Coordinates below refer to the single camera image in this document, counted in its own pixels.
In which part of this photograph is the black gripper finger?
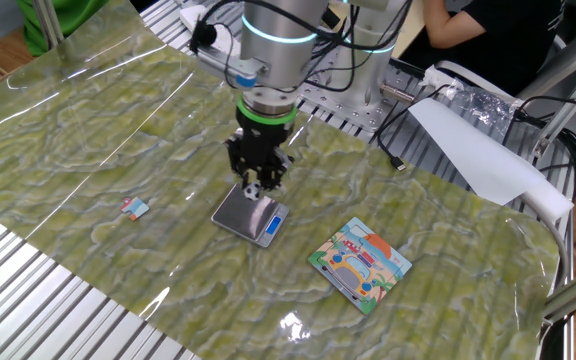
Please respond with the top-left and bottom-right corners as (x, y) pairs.
(262, 152), (294, 191)
(225, 137), (254, 187)

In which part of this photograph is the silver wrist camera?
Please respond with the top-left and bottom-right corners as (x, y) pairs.
(195, 47), (269, 91)

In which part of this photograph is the green wrist flange ring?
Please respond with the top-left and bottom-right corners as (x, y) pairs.
(236, 94), (299, 126)

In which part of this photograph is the black cable bundle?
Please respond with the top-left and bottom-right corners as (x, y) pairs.
(512, 94), (576, 201)

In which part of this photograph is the white paper sheet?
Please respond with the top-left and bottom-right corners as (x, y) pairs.
(407, 97), (575, 224)

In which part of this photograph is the bare forearm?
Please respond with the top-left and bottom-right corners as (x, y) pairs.
(421, 0), (487, 50)

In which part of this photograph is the silver digital pocket scale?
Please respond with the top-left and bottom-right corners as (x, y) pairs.
(211, 184), (290, 249)

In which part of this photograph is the green marble pattern mat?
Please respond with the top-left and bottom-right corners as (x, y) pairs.
(0, 0), (562, 360)

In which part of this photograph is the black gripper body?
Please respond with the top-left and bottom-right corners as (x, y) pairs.
(236, 112), (297, 169)

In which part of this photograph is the clear plastic bag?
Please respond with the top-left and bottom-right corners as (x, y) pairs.
(442, 79), (524, 136)

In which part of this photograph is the black usb cable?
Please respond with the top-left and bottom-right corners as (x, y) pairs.
(375, 84), (449, 172)

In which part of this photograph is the white power strip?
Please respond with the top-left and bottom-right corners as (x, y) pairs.
(179, 4), (242, 56)

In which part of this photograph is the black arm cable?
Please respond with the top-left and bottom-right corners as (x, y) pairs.
(187, 0), (414, 94)

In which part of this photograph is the loose jigsaw puzzle piece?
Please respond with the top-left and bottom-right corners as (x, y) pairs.
(120, 196), (151, 222)

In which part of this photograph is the cartoon bus jigsaw board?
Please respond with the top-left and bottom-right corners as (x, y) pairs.
(307, 216), (413, 315)

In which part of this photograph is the person in black shirt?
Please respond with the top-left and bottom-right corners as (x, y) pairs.
(420, 0), (567, 96)

